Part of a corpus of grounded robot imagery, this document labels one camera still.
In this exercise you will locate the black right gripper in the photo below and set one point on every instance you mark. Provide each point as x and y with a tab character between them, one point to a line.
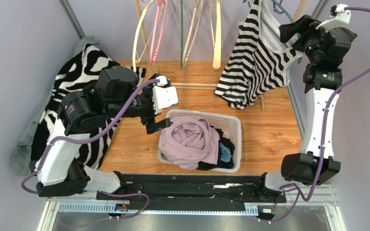
296	32

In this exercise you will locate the blue ribbed tank top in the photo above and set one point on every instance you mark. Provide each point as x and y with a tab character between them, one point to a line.
227	150

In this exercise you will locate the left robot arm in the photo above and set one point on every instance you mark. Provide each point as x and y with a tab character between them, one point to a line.
85	116

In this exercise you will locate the wooden clothes rack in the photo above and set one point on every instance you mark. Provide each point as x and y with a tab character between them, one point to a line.
204	86

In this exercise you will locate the green hanger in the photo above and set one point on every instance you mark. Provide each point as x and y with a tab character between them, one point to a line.
182	34

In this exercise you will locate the pink hanger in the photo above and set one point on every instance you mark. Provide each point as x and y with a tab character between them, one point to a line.
158	29

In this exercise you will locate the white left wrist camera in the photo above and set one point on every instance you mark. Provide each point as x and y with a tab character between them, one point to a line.
164	95

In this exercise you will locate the black mounting rail base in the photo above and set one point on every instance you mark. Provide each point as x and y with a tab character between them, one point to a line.
211	195

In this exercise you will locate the zebra print blanket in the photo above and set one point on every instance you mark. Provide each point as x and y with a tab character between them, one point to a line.
80	71

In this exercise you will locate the wooden hanger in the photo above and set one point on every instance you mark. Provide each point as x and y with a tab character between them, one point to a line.
186	47
216	34

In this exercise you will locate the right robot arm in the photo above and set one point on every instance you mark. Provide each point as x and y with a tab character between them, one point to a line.
325	44

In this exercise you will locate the black white striped tank top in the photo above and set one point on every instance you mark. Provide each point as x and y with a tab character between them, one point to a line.
259	61

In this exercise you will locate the white perforated plastic basket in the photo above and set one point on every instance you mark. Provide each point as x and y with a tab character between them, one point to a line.
230	125

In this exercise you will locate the cream plastic hanger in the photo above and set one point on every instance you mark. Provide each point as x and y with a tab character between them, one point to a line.
140	31

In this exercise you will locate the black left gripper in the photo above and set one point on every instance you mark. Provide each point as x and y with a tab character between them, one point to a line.
152	126

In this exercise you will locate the lilac ribbed tank top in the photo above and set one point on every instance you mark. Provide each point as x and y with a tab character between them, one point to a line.
188	141

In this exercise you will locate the teal wire hanger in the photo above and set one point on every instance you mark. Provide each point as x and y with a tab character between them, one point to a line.
273	14

